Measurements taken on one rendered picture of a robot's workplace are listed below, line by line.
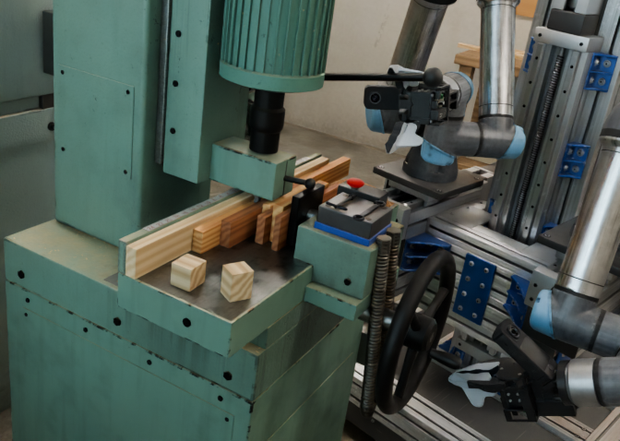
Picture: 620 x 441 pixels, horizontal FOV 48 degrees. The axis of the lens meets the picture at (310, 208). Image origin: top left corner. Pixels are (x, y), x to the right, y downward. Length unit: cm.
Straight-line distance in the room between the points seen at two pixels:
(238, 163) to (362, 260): 29
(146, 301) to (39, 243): 38
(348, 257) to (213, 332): 25
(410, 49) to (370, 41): 306
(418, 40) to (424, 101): 40
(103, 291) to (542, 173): 110
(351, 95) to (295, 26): 377
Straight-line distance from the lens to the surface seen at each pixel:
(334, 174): 149
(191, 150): 122
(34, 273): 138
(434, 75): 119
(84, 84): 131
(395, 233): 113
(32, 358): 148
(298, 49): 110
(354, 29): 479
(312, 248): 113
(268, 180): 118
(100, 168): 132
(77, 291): 130
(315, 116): 501
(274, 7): 108
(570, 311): 124
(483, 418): 207
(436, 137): 148
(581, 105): 184
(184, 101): 121
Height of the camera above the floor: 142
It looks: 23 degrees down
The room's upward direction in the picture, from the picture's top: 8 degrees clockwise
